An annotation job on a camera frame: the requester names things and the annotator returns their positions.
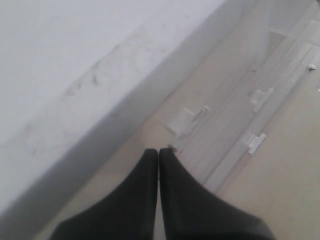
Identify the white plastic drawer cabinet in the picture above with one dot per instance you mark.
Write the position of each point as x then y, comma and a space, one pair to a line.
78, 77

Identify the clear plastic container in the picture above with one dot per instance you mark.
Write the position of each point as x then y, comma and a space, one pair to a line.
292, 142
224, 136

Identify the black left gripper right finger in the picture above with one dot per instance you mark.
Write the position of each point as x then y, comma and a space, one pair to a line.
191, 212

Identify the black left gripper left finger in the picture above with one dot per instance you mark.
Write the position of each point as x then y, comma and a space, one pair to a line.
127, 213

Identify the clear top left drawer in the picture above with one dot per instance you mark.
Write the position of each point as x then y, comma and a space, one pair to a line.
195, 114

